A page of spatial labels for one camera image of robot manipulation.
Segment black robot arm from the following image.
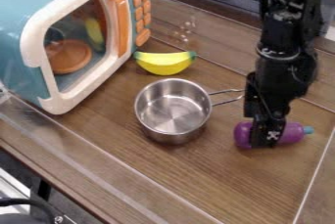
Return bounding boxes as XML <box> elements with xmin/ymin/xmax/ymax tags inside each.
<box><xmin>234</xmin><ymin>0</ymin><xmax>322</xmax><ymax>149</ymax></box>

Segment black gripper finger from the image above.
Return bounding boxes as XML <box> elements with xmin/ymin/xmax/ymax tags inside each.
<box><xmin>250</xmin><ymin>114</ymin><xmax>286</xmax><ymax>148</ymax></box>
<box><xmin>243</xmin><ymin>84</ymin><xmax>262</xmax><ymax>118</ymax></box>

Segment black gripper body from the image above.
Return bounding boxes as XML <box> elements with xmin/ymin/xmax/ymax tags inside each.
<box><xmin>246</xmin><ymin>71</ymin><xmax>293</xmax><ymax>118</ymax></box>

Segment black cable bottom left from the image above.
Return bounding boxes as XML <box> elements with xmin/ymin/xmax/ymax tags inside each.
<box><xmin>0</xmin><ymin>197</ymin><xmax>57</xmax><ymax>224</ymax></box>

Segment blue toy microwave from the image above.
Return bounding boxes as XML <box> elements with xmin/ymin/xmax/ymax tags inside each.
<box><xmin>0</xmin><ymin>0</ymin><xmax>149</xmax><ymax>114</ymax></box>

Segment yellow toy banana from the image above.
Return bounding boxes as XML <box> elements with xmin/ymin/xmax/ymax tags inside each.
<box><xmin>133</xmin><ymin>51</ymin><xmax>195</xmax><ymax>75</ymax></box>

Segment orange microwave turntable plate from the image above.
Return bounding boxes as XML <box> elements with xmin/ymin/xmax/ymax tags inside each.
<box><xmin>44</xmin><ymin>39</ymin><xmax>91</xmax><ymax>74</ymax></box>

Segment purple toy eggplant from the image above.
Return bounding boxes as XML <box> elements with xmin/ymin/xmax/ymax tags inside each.
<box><xmin>233</xmin><ymin>121</ymin><xmax>313</xmax><ymax>149</ymax></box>

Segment silver pot with handle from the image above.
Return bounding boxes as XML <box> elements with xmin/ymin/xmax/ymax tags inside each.
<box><xmin>133</xmin><ymin>78</ymin><xmax>243</xmax><ymax>145</ymax></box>

